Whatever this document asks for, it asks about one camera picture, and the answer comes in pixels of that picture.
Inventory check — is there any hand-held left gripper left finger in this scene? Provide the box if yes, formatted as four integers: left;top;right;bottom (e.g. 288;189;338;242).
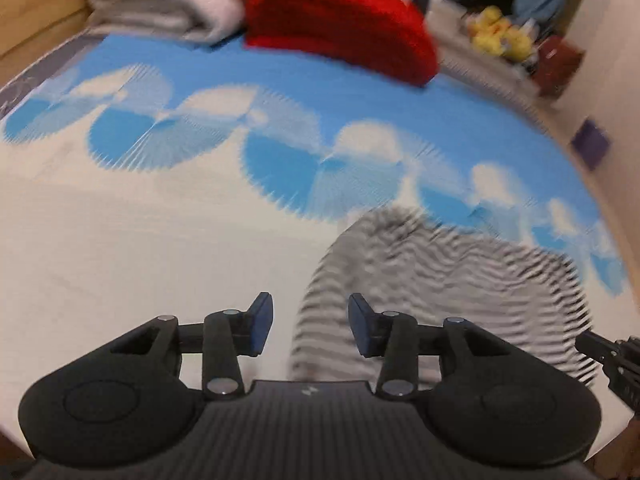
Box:
95;291;275;401

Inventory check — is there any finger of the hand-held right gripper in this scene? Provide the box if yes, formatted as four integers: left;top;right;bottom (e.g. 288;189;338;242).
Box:
574;331;640;413

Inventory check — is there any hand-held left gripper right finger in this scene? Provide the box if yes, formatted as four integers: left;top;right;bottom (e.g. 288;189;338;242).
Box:
347;293;532;401

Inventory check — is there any black white striped hooded shirt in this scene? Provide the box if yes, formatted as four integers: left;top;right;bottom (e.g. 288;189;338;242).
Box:
289;205;602;393

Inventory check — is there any blue white printed bedsheet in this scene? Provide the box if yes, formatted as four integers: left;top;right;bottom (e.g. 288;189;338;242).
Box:
0;30;632;461

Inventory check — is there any purple board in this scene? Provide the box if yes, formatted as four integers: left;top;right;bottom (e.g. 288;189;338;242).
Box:
570;116;614;172

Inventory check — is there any red folded blanket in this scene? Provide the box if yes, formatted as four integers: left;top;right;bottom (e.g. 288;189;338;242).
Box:
244;0;442;88

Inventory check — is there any yellow duck plush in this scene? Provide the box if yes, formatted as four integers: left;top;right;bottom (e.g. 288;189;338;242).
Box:
465;5;513;57

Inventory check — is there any yellow bear plush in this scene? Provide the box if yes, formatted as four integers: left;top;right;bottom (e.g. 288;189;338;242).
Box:
500;22;537;63

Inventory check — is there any wooden bed frame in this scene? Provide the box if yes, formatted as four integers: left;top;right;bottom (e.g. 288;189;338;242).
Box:
0;0;98;88

